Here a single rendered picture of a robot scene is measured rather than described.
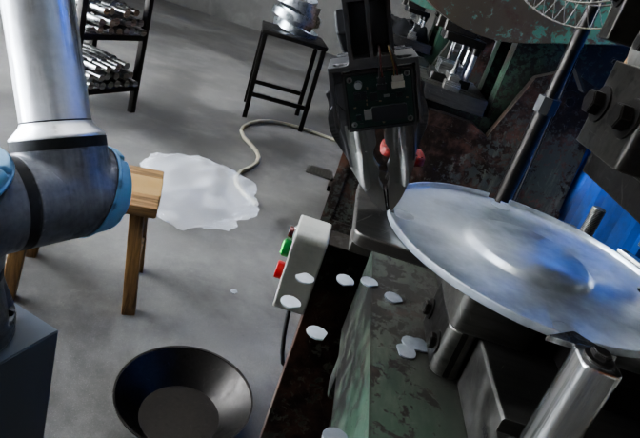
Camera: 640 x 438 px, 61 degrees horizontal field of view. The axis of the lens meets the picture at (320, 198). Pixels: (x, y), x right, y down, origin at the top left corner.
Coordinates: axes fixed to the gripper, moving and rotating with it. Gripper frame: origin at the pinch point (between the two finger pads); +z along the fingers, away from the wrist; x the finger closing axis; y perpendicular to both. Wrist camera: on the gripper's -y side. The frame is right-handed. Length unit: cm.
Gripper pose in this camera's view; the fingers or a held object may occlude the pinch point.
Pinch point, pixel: (386, 194)
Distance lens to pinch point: 53.8
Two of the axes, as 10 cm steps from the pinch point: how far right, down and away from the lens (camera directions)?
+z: 1.4, 9.2, 3.6
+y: -0.7, 3.8, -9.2
